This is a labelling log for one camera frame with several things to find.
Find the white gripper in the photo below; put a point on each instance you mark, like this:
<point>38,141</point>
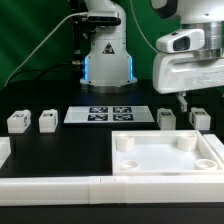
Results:
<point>181,72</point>

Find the white square tabletop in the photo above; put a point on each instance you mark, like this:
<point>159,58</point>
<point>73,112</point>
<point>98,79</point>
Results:
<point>148,153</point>

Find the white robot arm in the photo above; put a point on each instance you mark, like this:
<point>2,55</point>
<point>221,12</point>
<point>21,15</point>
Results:
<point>108,67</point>

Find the white U-shaped obstacle fence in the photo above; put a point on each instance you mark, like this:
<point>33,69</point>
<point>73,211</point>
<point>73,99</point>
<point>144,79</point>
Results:
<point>116,189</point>

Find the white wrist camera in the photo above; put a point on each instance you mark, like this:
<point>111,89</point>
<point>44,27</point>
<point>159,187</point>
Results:
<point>181,40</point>

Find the white AprilTag base plate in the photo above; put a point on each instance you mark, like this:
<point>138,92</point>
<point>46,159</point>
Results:
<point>108,114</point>

